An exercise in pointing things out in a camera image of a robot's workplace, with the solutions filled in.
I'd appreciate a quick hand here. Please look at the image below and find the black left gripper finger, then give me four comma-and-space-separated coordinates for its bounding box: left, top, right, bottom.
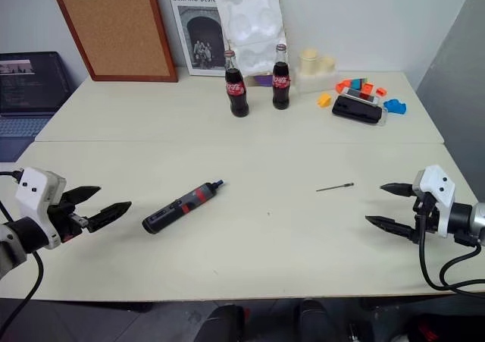
86, 201, 133, 234
61, 185, 102, 207

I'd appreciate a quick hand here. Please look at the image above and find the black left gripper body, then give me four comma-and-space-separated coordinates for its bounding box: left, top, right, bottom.
47, 192, 91, 244

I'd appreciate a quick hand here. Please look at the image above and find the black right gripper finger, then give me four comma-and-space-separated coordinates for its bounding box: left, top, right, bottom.
364, 215, 416, 241
379, 182, 416, 198

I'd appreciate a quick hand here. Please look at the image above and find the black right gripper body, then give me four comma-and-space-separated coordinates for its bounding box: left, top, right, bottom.
407, 192, 441, 245

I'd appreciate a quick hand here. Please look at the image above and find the thin screwdriver bit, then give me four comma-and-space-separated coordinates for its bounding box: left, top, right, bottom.
315, 182, 356, 193

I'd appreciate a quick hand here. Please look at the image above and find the grey red electric screwdriver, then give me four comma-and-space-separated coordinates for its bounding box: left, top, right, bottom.
142, 180, 226, 236

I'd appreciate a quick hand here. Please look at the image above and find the blue plastic piece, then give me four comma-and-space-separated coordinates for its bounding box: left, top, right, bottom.
383, 98, 408, 115

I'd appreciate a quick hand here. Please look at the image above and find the black oblong case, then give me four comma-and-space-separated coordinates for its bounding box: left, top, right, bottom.
331, 95, 383, 124

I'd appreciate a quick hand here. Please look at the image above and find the white smartphone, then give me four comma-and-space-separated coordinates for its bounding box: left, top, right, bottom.
339, 86, 380, 106

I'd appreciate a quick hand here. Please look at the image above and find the black red object under table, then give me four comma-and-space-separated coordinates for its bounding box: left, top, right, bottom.
408, 314, 485, 342

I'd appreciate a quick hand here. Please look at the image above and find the dark laptop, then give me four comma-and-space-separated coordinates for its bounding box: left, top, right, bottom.
0, 51, 76, 164

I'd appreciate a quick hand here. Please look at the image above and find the dark rounded shape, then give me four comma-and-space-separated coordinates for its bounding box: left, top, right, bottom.
192, 303, 248, 342
294, 298, 343, 342

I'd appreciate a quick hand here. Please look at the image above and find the white foam block holder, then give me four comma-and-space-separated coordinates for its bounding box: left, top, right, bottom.
295, 67, 341, 93

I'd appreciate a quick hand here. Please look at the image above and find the small cream cylinder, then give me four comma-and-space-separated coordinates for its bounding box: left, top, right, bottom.
320, 55, 338, 74

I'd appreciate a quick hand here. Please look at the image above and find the glass cola bottle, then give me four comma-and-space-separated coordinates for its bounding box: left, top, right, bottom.
271, 43, 293, 111
224, 49, 250, 118

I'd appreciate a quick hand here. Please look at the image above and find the large cream cylinder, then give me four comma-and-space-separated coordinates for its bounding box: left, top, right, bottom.
299, 47, 323, 74

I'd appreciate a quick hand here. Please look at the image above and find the wood framed cork board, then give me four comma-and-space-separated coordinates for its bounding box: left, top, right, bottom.
47, 0, 180, 83

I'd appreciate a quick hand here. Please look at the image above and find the graphic design book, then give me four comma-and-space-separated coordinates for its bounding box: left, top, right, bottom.
167, 0, 229, 78

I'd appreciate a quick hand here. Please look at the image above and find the white moulded foam tray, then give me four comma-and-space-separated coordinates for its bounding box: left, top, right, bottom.
208, 0, 288, 78

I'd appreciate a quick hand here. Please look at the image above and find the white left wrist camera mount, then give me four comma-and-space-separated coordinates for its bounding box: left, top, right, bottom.
14, 167, 67, 250

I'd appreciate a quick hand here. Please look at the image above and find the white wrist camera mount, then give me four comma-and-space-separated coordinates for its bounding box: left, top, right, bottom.
14, 167, 67, 250
411, 164, 456, 239

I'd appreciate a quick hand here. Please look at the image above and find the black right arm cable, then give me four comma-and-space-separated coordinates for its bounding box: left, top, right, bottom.
418, 193, 485, 294

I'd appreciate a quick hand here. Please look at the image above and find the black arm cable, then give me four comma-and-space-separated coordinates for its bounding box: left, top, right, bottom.
418, 193, 485, 294
0, 170, 45, 334

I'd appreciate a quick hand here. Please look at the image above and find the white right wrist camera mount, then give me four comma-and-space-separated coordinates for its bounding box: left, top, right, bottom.
411, 164, 456, 239

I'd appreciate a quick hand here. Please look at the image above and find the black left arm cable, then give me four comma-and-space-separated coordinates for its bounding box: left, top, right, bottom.
0, 170, 45, 334

